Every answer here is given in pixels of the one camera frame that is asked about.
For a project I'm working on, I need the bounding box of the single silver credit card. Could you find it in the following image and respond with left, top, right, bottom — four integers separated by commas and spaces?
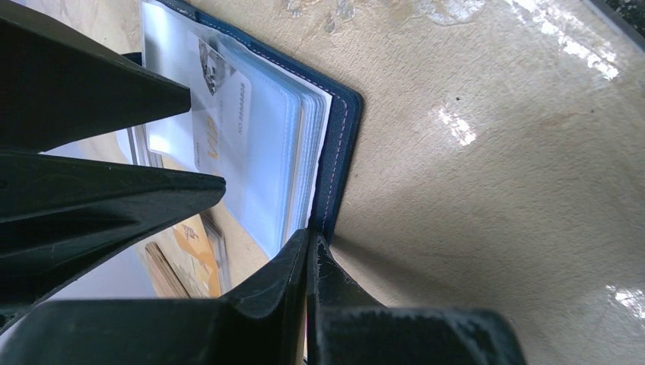
186, 32, 252, 176

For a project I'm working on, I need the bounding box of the blue leather card holder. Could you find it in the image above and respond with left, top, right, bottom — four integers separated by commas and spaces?
118, 1, 363, 257

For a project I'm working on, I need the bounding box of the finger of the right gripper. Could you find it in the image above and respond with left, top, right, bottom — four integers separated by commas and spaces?
1, 151, 226, 328
1, 1, 191, 151

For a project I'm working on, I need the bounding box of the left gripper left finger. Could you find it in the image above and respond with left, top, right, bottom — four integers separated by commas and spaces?
1, 230, 309, 364

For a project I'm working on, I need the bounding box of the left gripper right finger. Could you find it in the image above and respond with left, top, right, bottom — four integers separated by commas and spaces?
307, 233, 526, 364

